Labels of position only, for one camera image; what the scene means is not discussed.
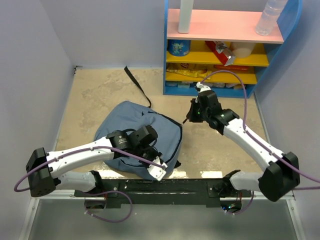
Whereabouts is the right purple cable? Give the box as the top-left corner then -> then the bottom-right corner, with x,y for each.
199,70 -> 320,216

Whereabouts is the yellow chips bag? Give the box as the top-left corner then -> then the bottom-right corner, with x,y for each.
166,62 -> 215,79

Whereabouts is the white round container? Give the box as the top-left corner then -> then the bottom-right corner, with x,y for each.
230,42 -> 256,58

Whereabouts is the blue snack can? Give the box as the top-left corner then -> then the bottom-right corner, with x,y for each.
167,39 -> 191,57

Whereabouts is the blue fabric backpack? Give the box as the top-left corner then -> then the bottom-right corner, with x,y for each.
94,66 -> 183,180

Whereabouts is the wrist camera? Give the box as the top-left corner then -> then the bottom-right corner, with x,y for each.
195,82 -> 212,94
147,156 -> 168,181

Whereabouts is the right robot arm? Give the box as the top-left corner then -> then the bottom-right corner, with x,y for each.
186,89 -> 301,202

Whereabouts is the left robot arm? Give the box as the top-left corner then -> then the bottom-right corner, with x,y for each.
26,125 -> 168,198

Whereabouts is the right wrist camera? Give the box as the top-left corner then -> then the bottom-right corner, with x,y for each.
195,82 -> 212,94

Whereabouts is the aluminium rail frame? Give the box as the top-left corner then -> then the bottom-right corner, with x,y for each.
18,147 -> 307,240

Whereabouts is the blue wooden shelf unit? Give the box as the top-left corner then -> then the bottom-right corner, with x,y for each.
163,0 -> 303,98

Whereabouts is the white tall bottle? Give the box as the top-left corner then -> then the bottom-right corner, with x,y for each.
178,0 -> 194,34

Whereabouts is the red silver snack box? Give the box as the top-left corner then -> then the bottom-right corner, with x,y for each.
205,40 -> 236,66

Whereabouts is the red flat box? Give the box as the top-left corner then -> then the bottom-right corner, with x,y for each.
213,64 -> 250,72

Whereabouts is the clear plastic water bottle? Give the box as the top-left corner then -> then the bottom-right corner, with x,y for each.
255,0 -> 288,36

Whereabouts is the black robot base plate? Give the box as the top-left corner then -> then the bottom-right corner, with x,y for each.
74,178 -> 251,210

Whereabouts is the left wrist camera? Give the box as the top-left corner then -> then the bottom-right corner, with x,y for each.
147,156 -> 168,181

